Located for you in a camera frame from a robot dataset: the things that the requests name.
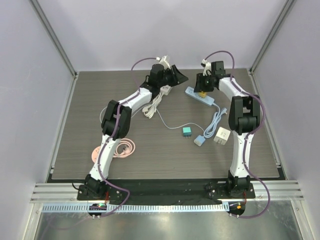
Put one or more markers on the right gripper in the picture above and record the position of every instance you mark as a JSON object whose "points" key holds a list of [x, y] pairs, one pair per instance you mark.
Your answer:
{"points": [[200, 85]]}

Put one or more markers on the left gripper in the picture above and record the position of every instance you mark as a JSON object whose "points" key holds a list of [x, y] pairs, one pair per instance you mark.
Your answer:
{"points": [[176, 75]]}

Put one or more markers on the yellow plug adapter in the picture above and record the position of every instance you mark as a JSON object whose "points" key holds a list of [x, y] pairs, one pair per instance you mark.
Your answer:
{"points": [[202, 94]]}

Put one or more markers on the white power strip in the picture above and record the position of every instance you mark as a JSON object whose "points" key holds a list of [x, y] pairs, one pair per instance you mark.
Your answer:
{"points": [[150, 109]]}

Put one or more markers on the teal plug adapter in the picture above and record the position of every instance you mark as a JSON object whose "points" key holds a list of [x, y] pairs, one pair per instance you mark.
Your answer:
{"points": [[186, 132]]}

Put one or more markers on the white cube adapter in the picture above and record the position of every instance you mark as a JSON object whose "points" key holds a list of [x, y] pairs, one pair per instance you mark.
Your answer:
{"points": [[222, 136]]}

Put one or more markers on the blue USB charger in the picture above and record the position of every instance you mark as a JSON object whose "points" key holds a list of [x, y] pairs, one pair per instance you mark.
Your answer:
{"points": [[199, 140]]}

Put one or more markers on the blue power strip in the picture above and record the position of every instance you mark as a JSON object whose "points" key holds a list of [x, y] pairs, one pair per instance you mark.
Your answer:
{"points": [[209, 101]]}

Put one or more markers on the pink round socket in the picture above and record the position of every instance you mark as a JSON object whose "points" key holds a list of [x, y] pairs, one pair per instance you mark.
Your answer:
{"points": [[125, 148]]}

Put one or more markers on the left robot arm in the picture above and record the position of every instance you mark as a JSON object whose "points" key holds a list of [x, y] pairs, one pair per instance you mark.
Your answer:
{"points": [[116, 124]]}

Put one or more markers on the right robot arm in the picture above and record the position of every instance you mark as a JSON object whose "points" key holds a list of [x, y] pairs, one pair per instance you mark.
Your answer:
{"points": [[244, 120]]}

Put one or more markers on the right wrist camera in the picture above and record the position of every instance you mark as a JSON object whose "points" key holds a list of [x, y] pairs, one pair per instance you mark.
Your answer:
{"points": [[207, 67]]}

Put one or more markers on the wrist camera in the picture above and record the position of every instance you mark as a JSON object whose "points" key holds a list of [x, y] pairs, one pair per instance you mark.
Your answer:
{"points": [[163, 62], [207, 67]]}

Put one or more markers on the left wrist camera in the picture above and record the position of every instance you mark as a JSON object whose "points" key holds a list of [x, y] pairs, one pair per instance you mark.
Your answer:
{"points": [[163, 62]]}

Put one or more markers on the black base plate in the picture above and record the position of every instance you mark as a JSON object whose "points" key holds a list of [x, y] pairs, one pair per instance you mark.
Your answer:
{"points": [[206, 188]]}

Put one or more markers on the perforated cable duct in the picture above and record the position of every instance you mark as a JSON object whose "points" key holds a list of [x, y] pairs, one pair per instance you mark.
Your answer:
{"points": [[100, 208]]}

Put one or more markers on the aluminium front rail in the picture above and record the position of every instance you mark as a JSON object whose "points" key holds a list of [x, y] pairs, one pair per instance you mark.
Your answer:
{"points": [[271, 189]]}

